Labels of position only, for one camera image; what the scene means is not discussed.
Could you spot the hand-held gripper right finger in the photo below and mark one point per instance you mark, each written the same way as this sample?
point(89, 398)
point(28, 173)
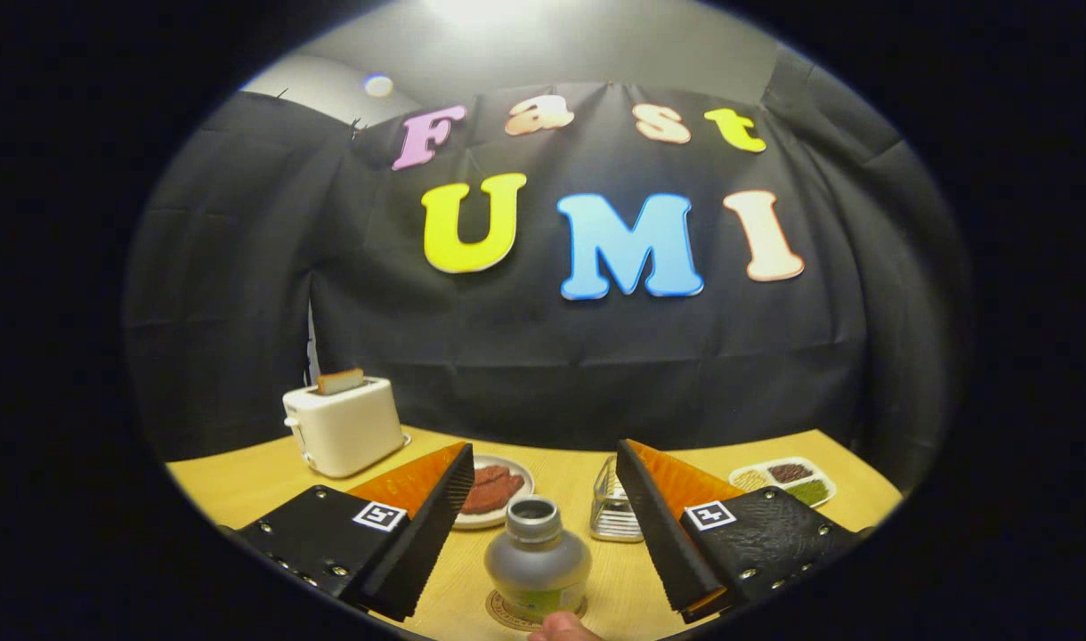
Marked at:
point(659, 534)

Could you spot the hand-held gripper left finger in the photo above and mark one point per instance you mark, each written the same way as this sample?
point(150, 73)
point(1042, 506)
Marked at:
point(436, 534)

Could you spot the round cork coaster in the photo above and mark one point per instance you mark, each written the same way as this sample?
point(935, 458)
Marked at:
point(498, 612)

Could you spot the silver juice bottle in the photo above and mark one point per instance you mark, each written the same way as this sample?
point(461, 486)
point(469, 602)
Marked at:
point(538, 570)

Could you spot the round white plate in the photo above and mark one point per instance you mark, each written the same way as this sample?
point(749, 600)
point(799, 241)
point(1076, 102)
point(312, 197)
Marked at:
point(481, 523)

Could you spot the red meat slice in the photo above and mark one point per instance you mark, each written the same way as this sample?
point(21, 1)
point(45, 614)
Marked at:
point(494, 472)
point(494, 497)

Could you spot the beige beans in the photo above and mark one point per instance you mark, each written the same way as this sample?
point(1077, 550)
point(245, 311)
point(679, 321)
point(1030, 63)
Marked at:
point(752, 481)

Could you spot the wooden table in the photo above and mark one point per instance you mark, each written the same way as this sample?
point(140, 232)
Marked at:
point(561, 472)

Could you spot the white divided dish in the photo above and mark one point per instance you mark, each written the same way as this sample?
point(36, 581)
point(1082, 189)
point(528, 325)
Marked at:
point(779, 486)

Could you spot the white toaster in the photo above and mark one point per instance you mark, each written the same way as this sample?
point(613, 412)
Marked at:
point(347, 432)

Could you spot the dark red beans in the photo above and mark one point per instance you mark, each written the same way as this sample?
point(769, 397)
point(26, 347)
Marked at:
point(790, 472)

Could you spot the green beans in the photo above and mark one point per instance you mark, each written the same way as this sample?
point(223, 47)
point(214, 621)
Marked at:
point(808, 492)

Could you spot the toast slice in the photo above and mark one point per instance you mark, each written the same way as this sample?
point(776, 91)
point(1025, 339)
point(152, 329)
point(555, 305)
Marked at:
point(340, 382)

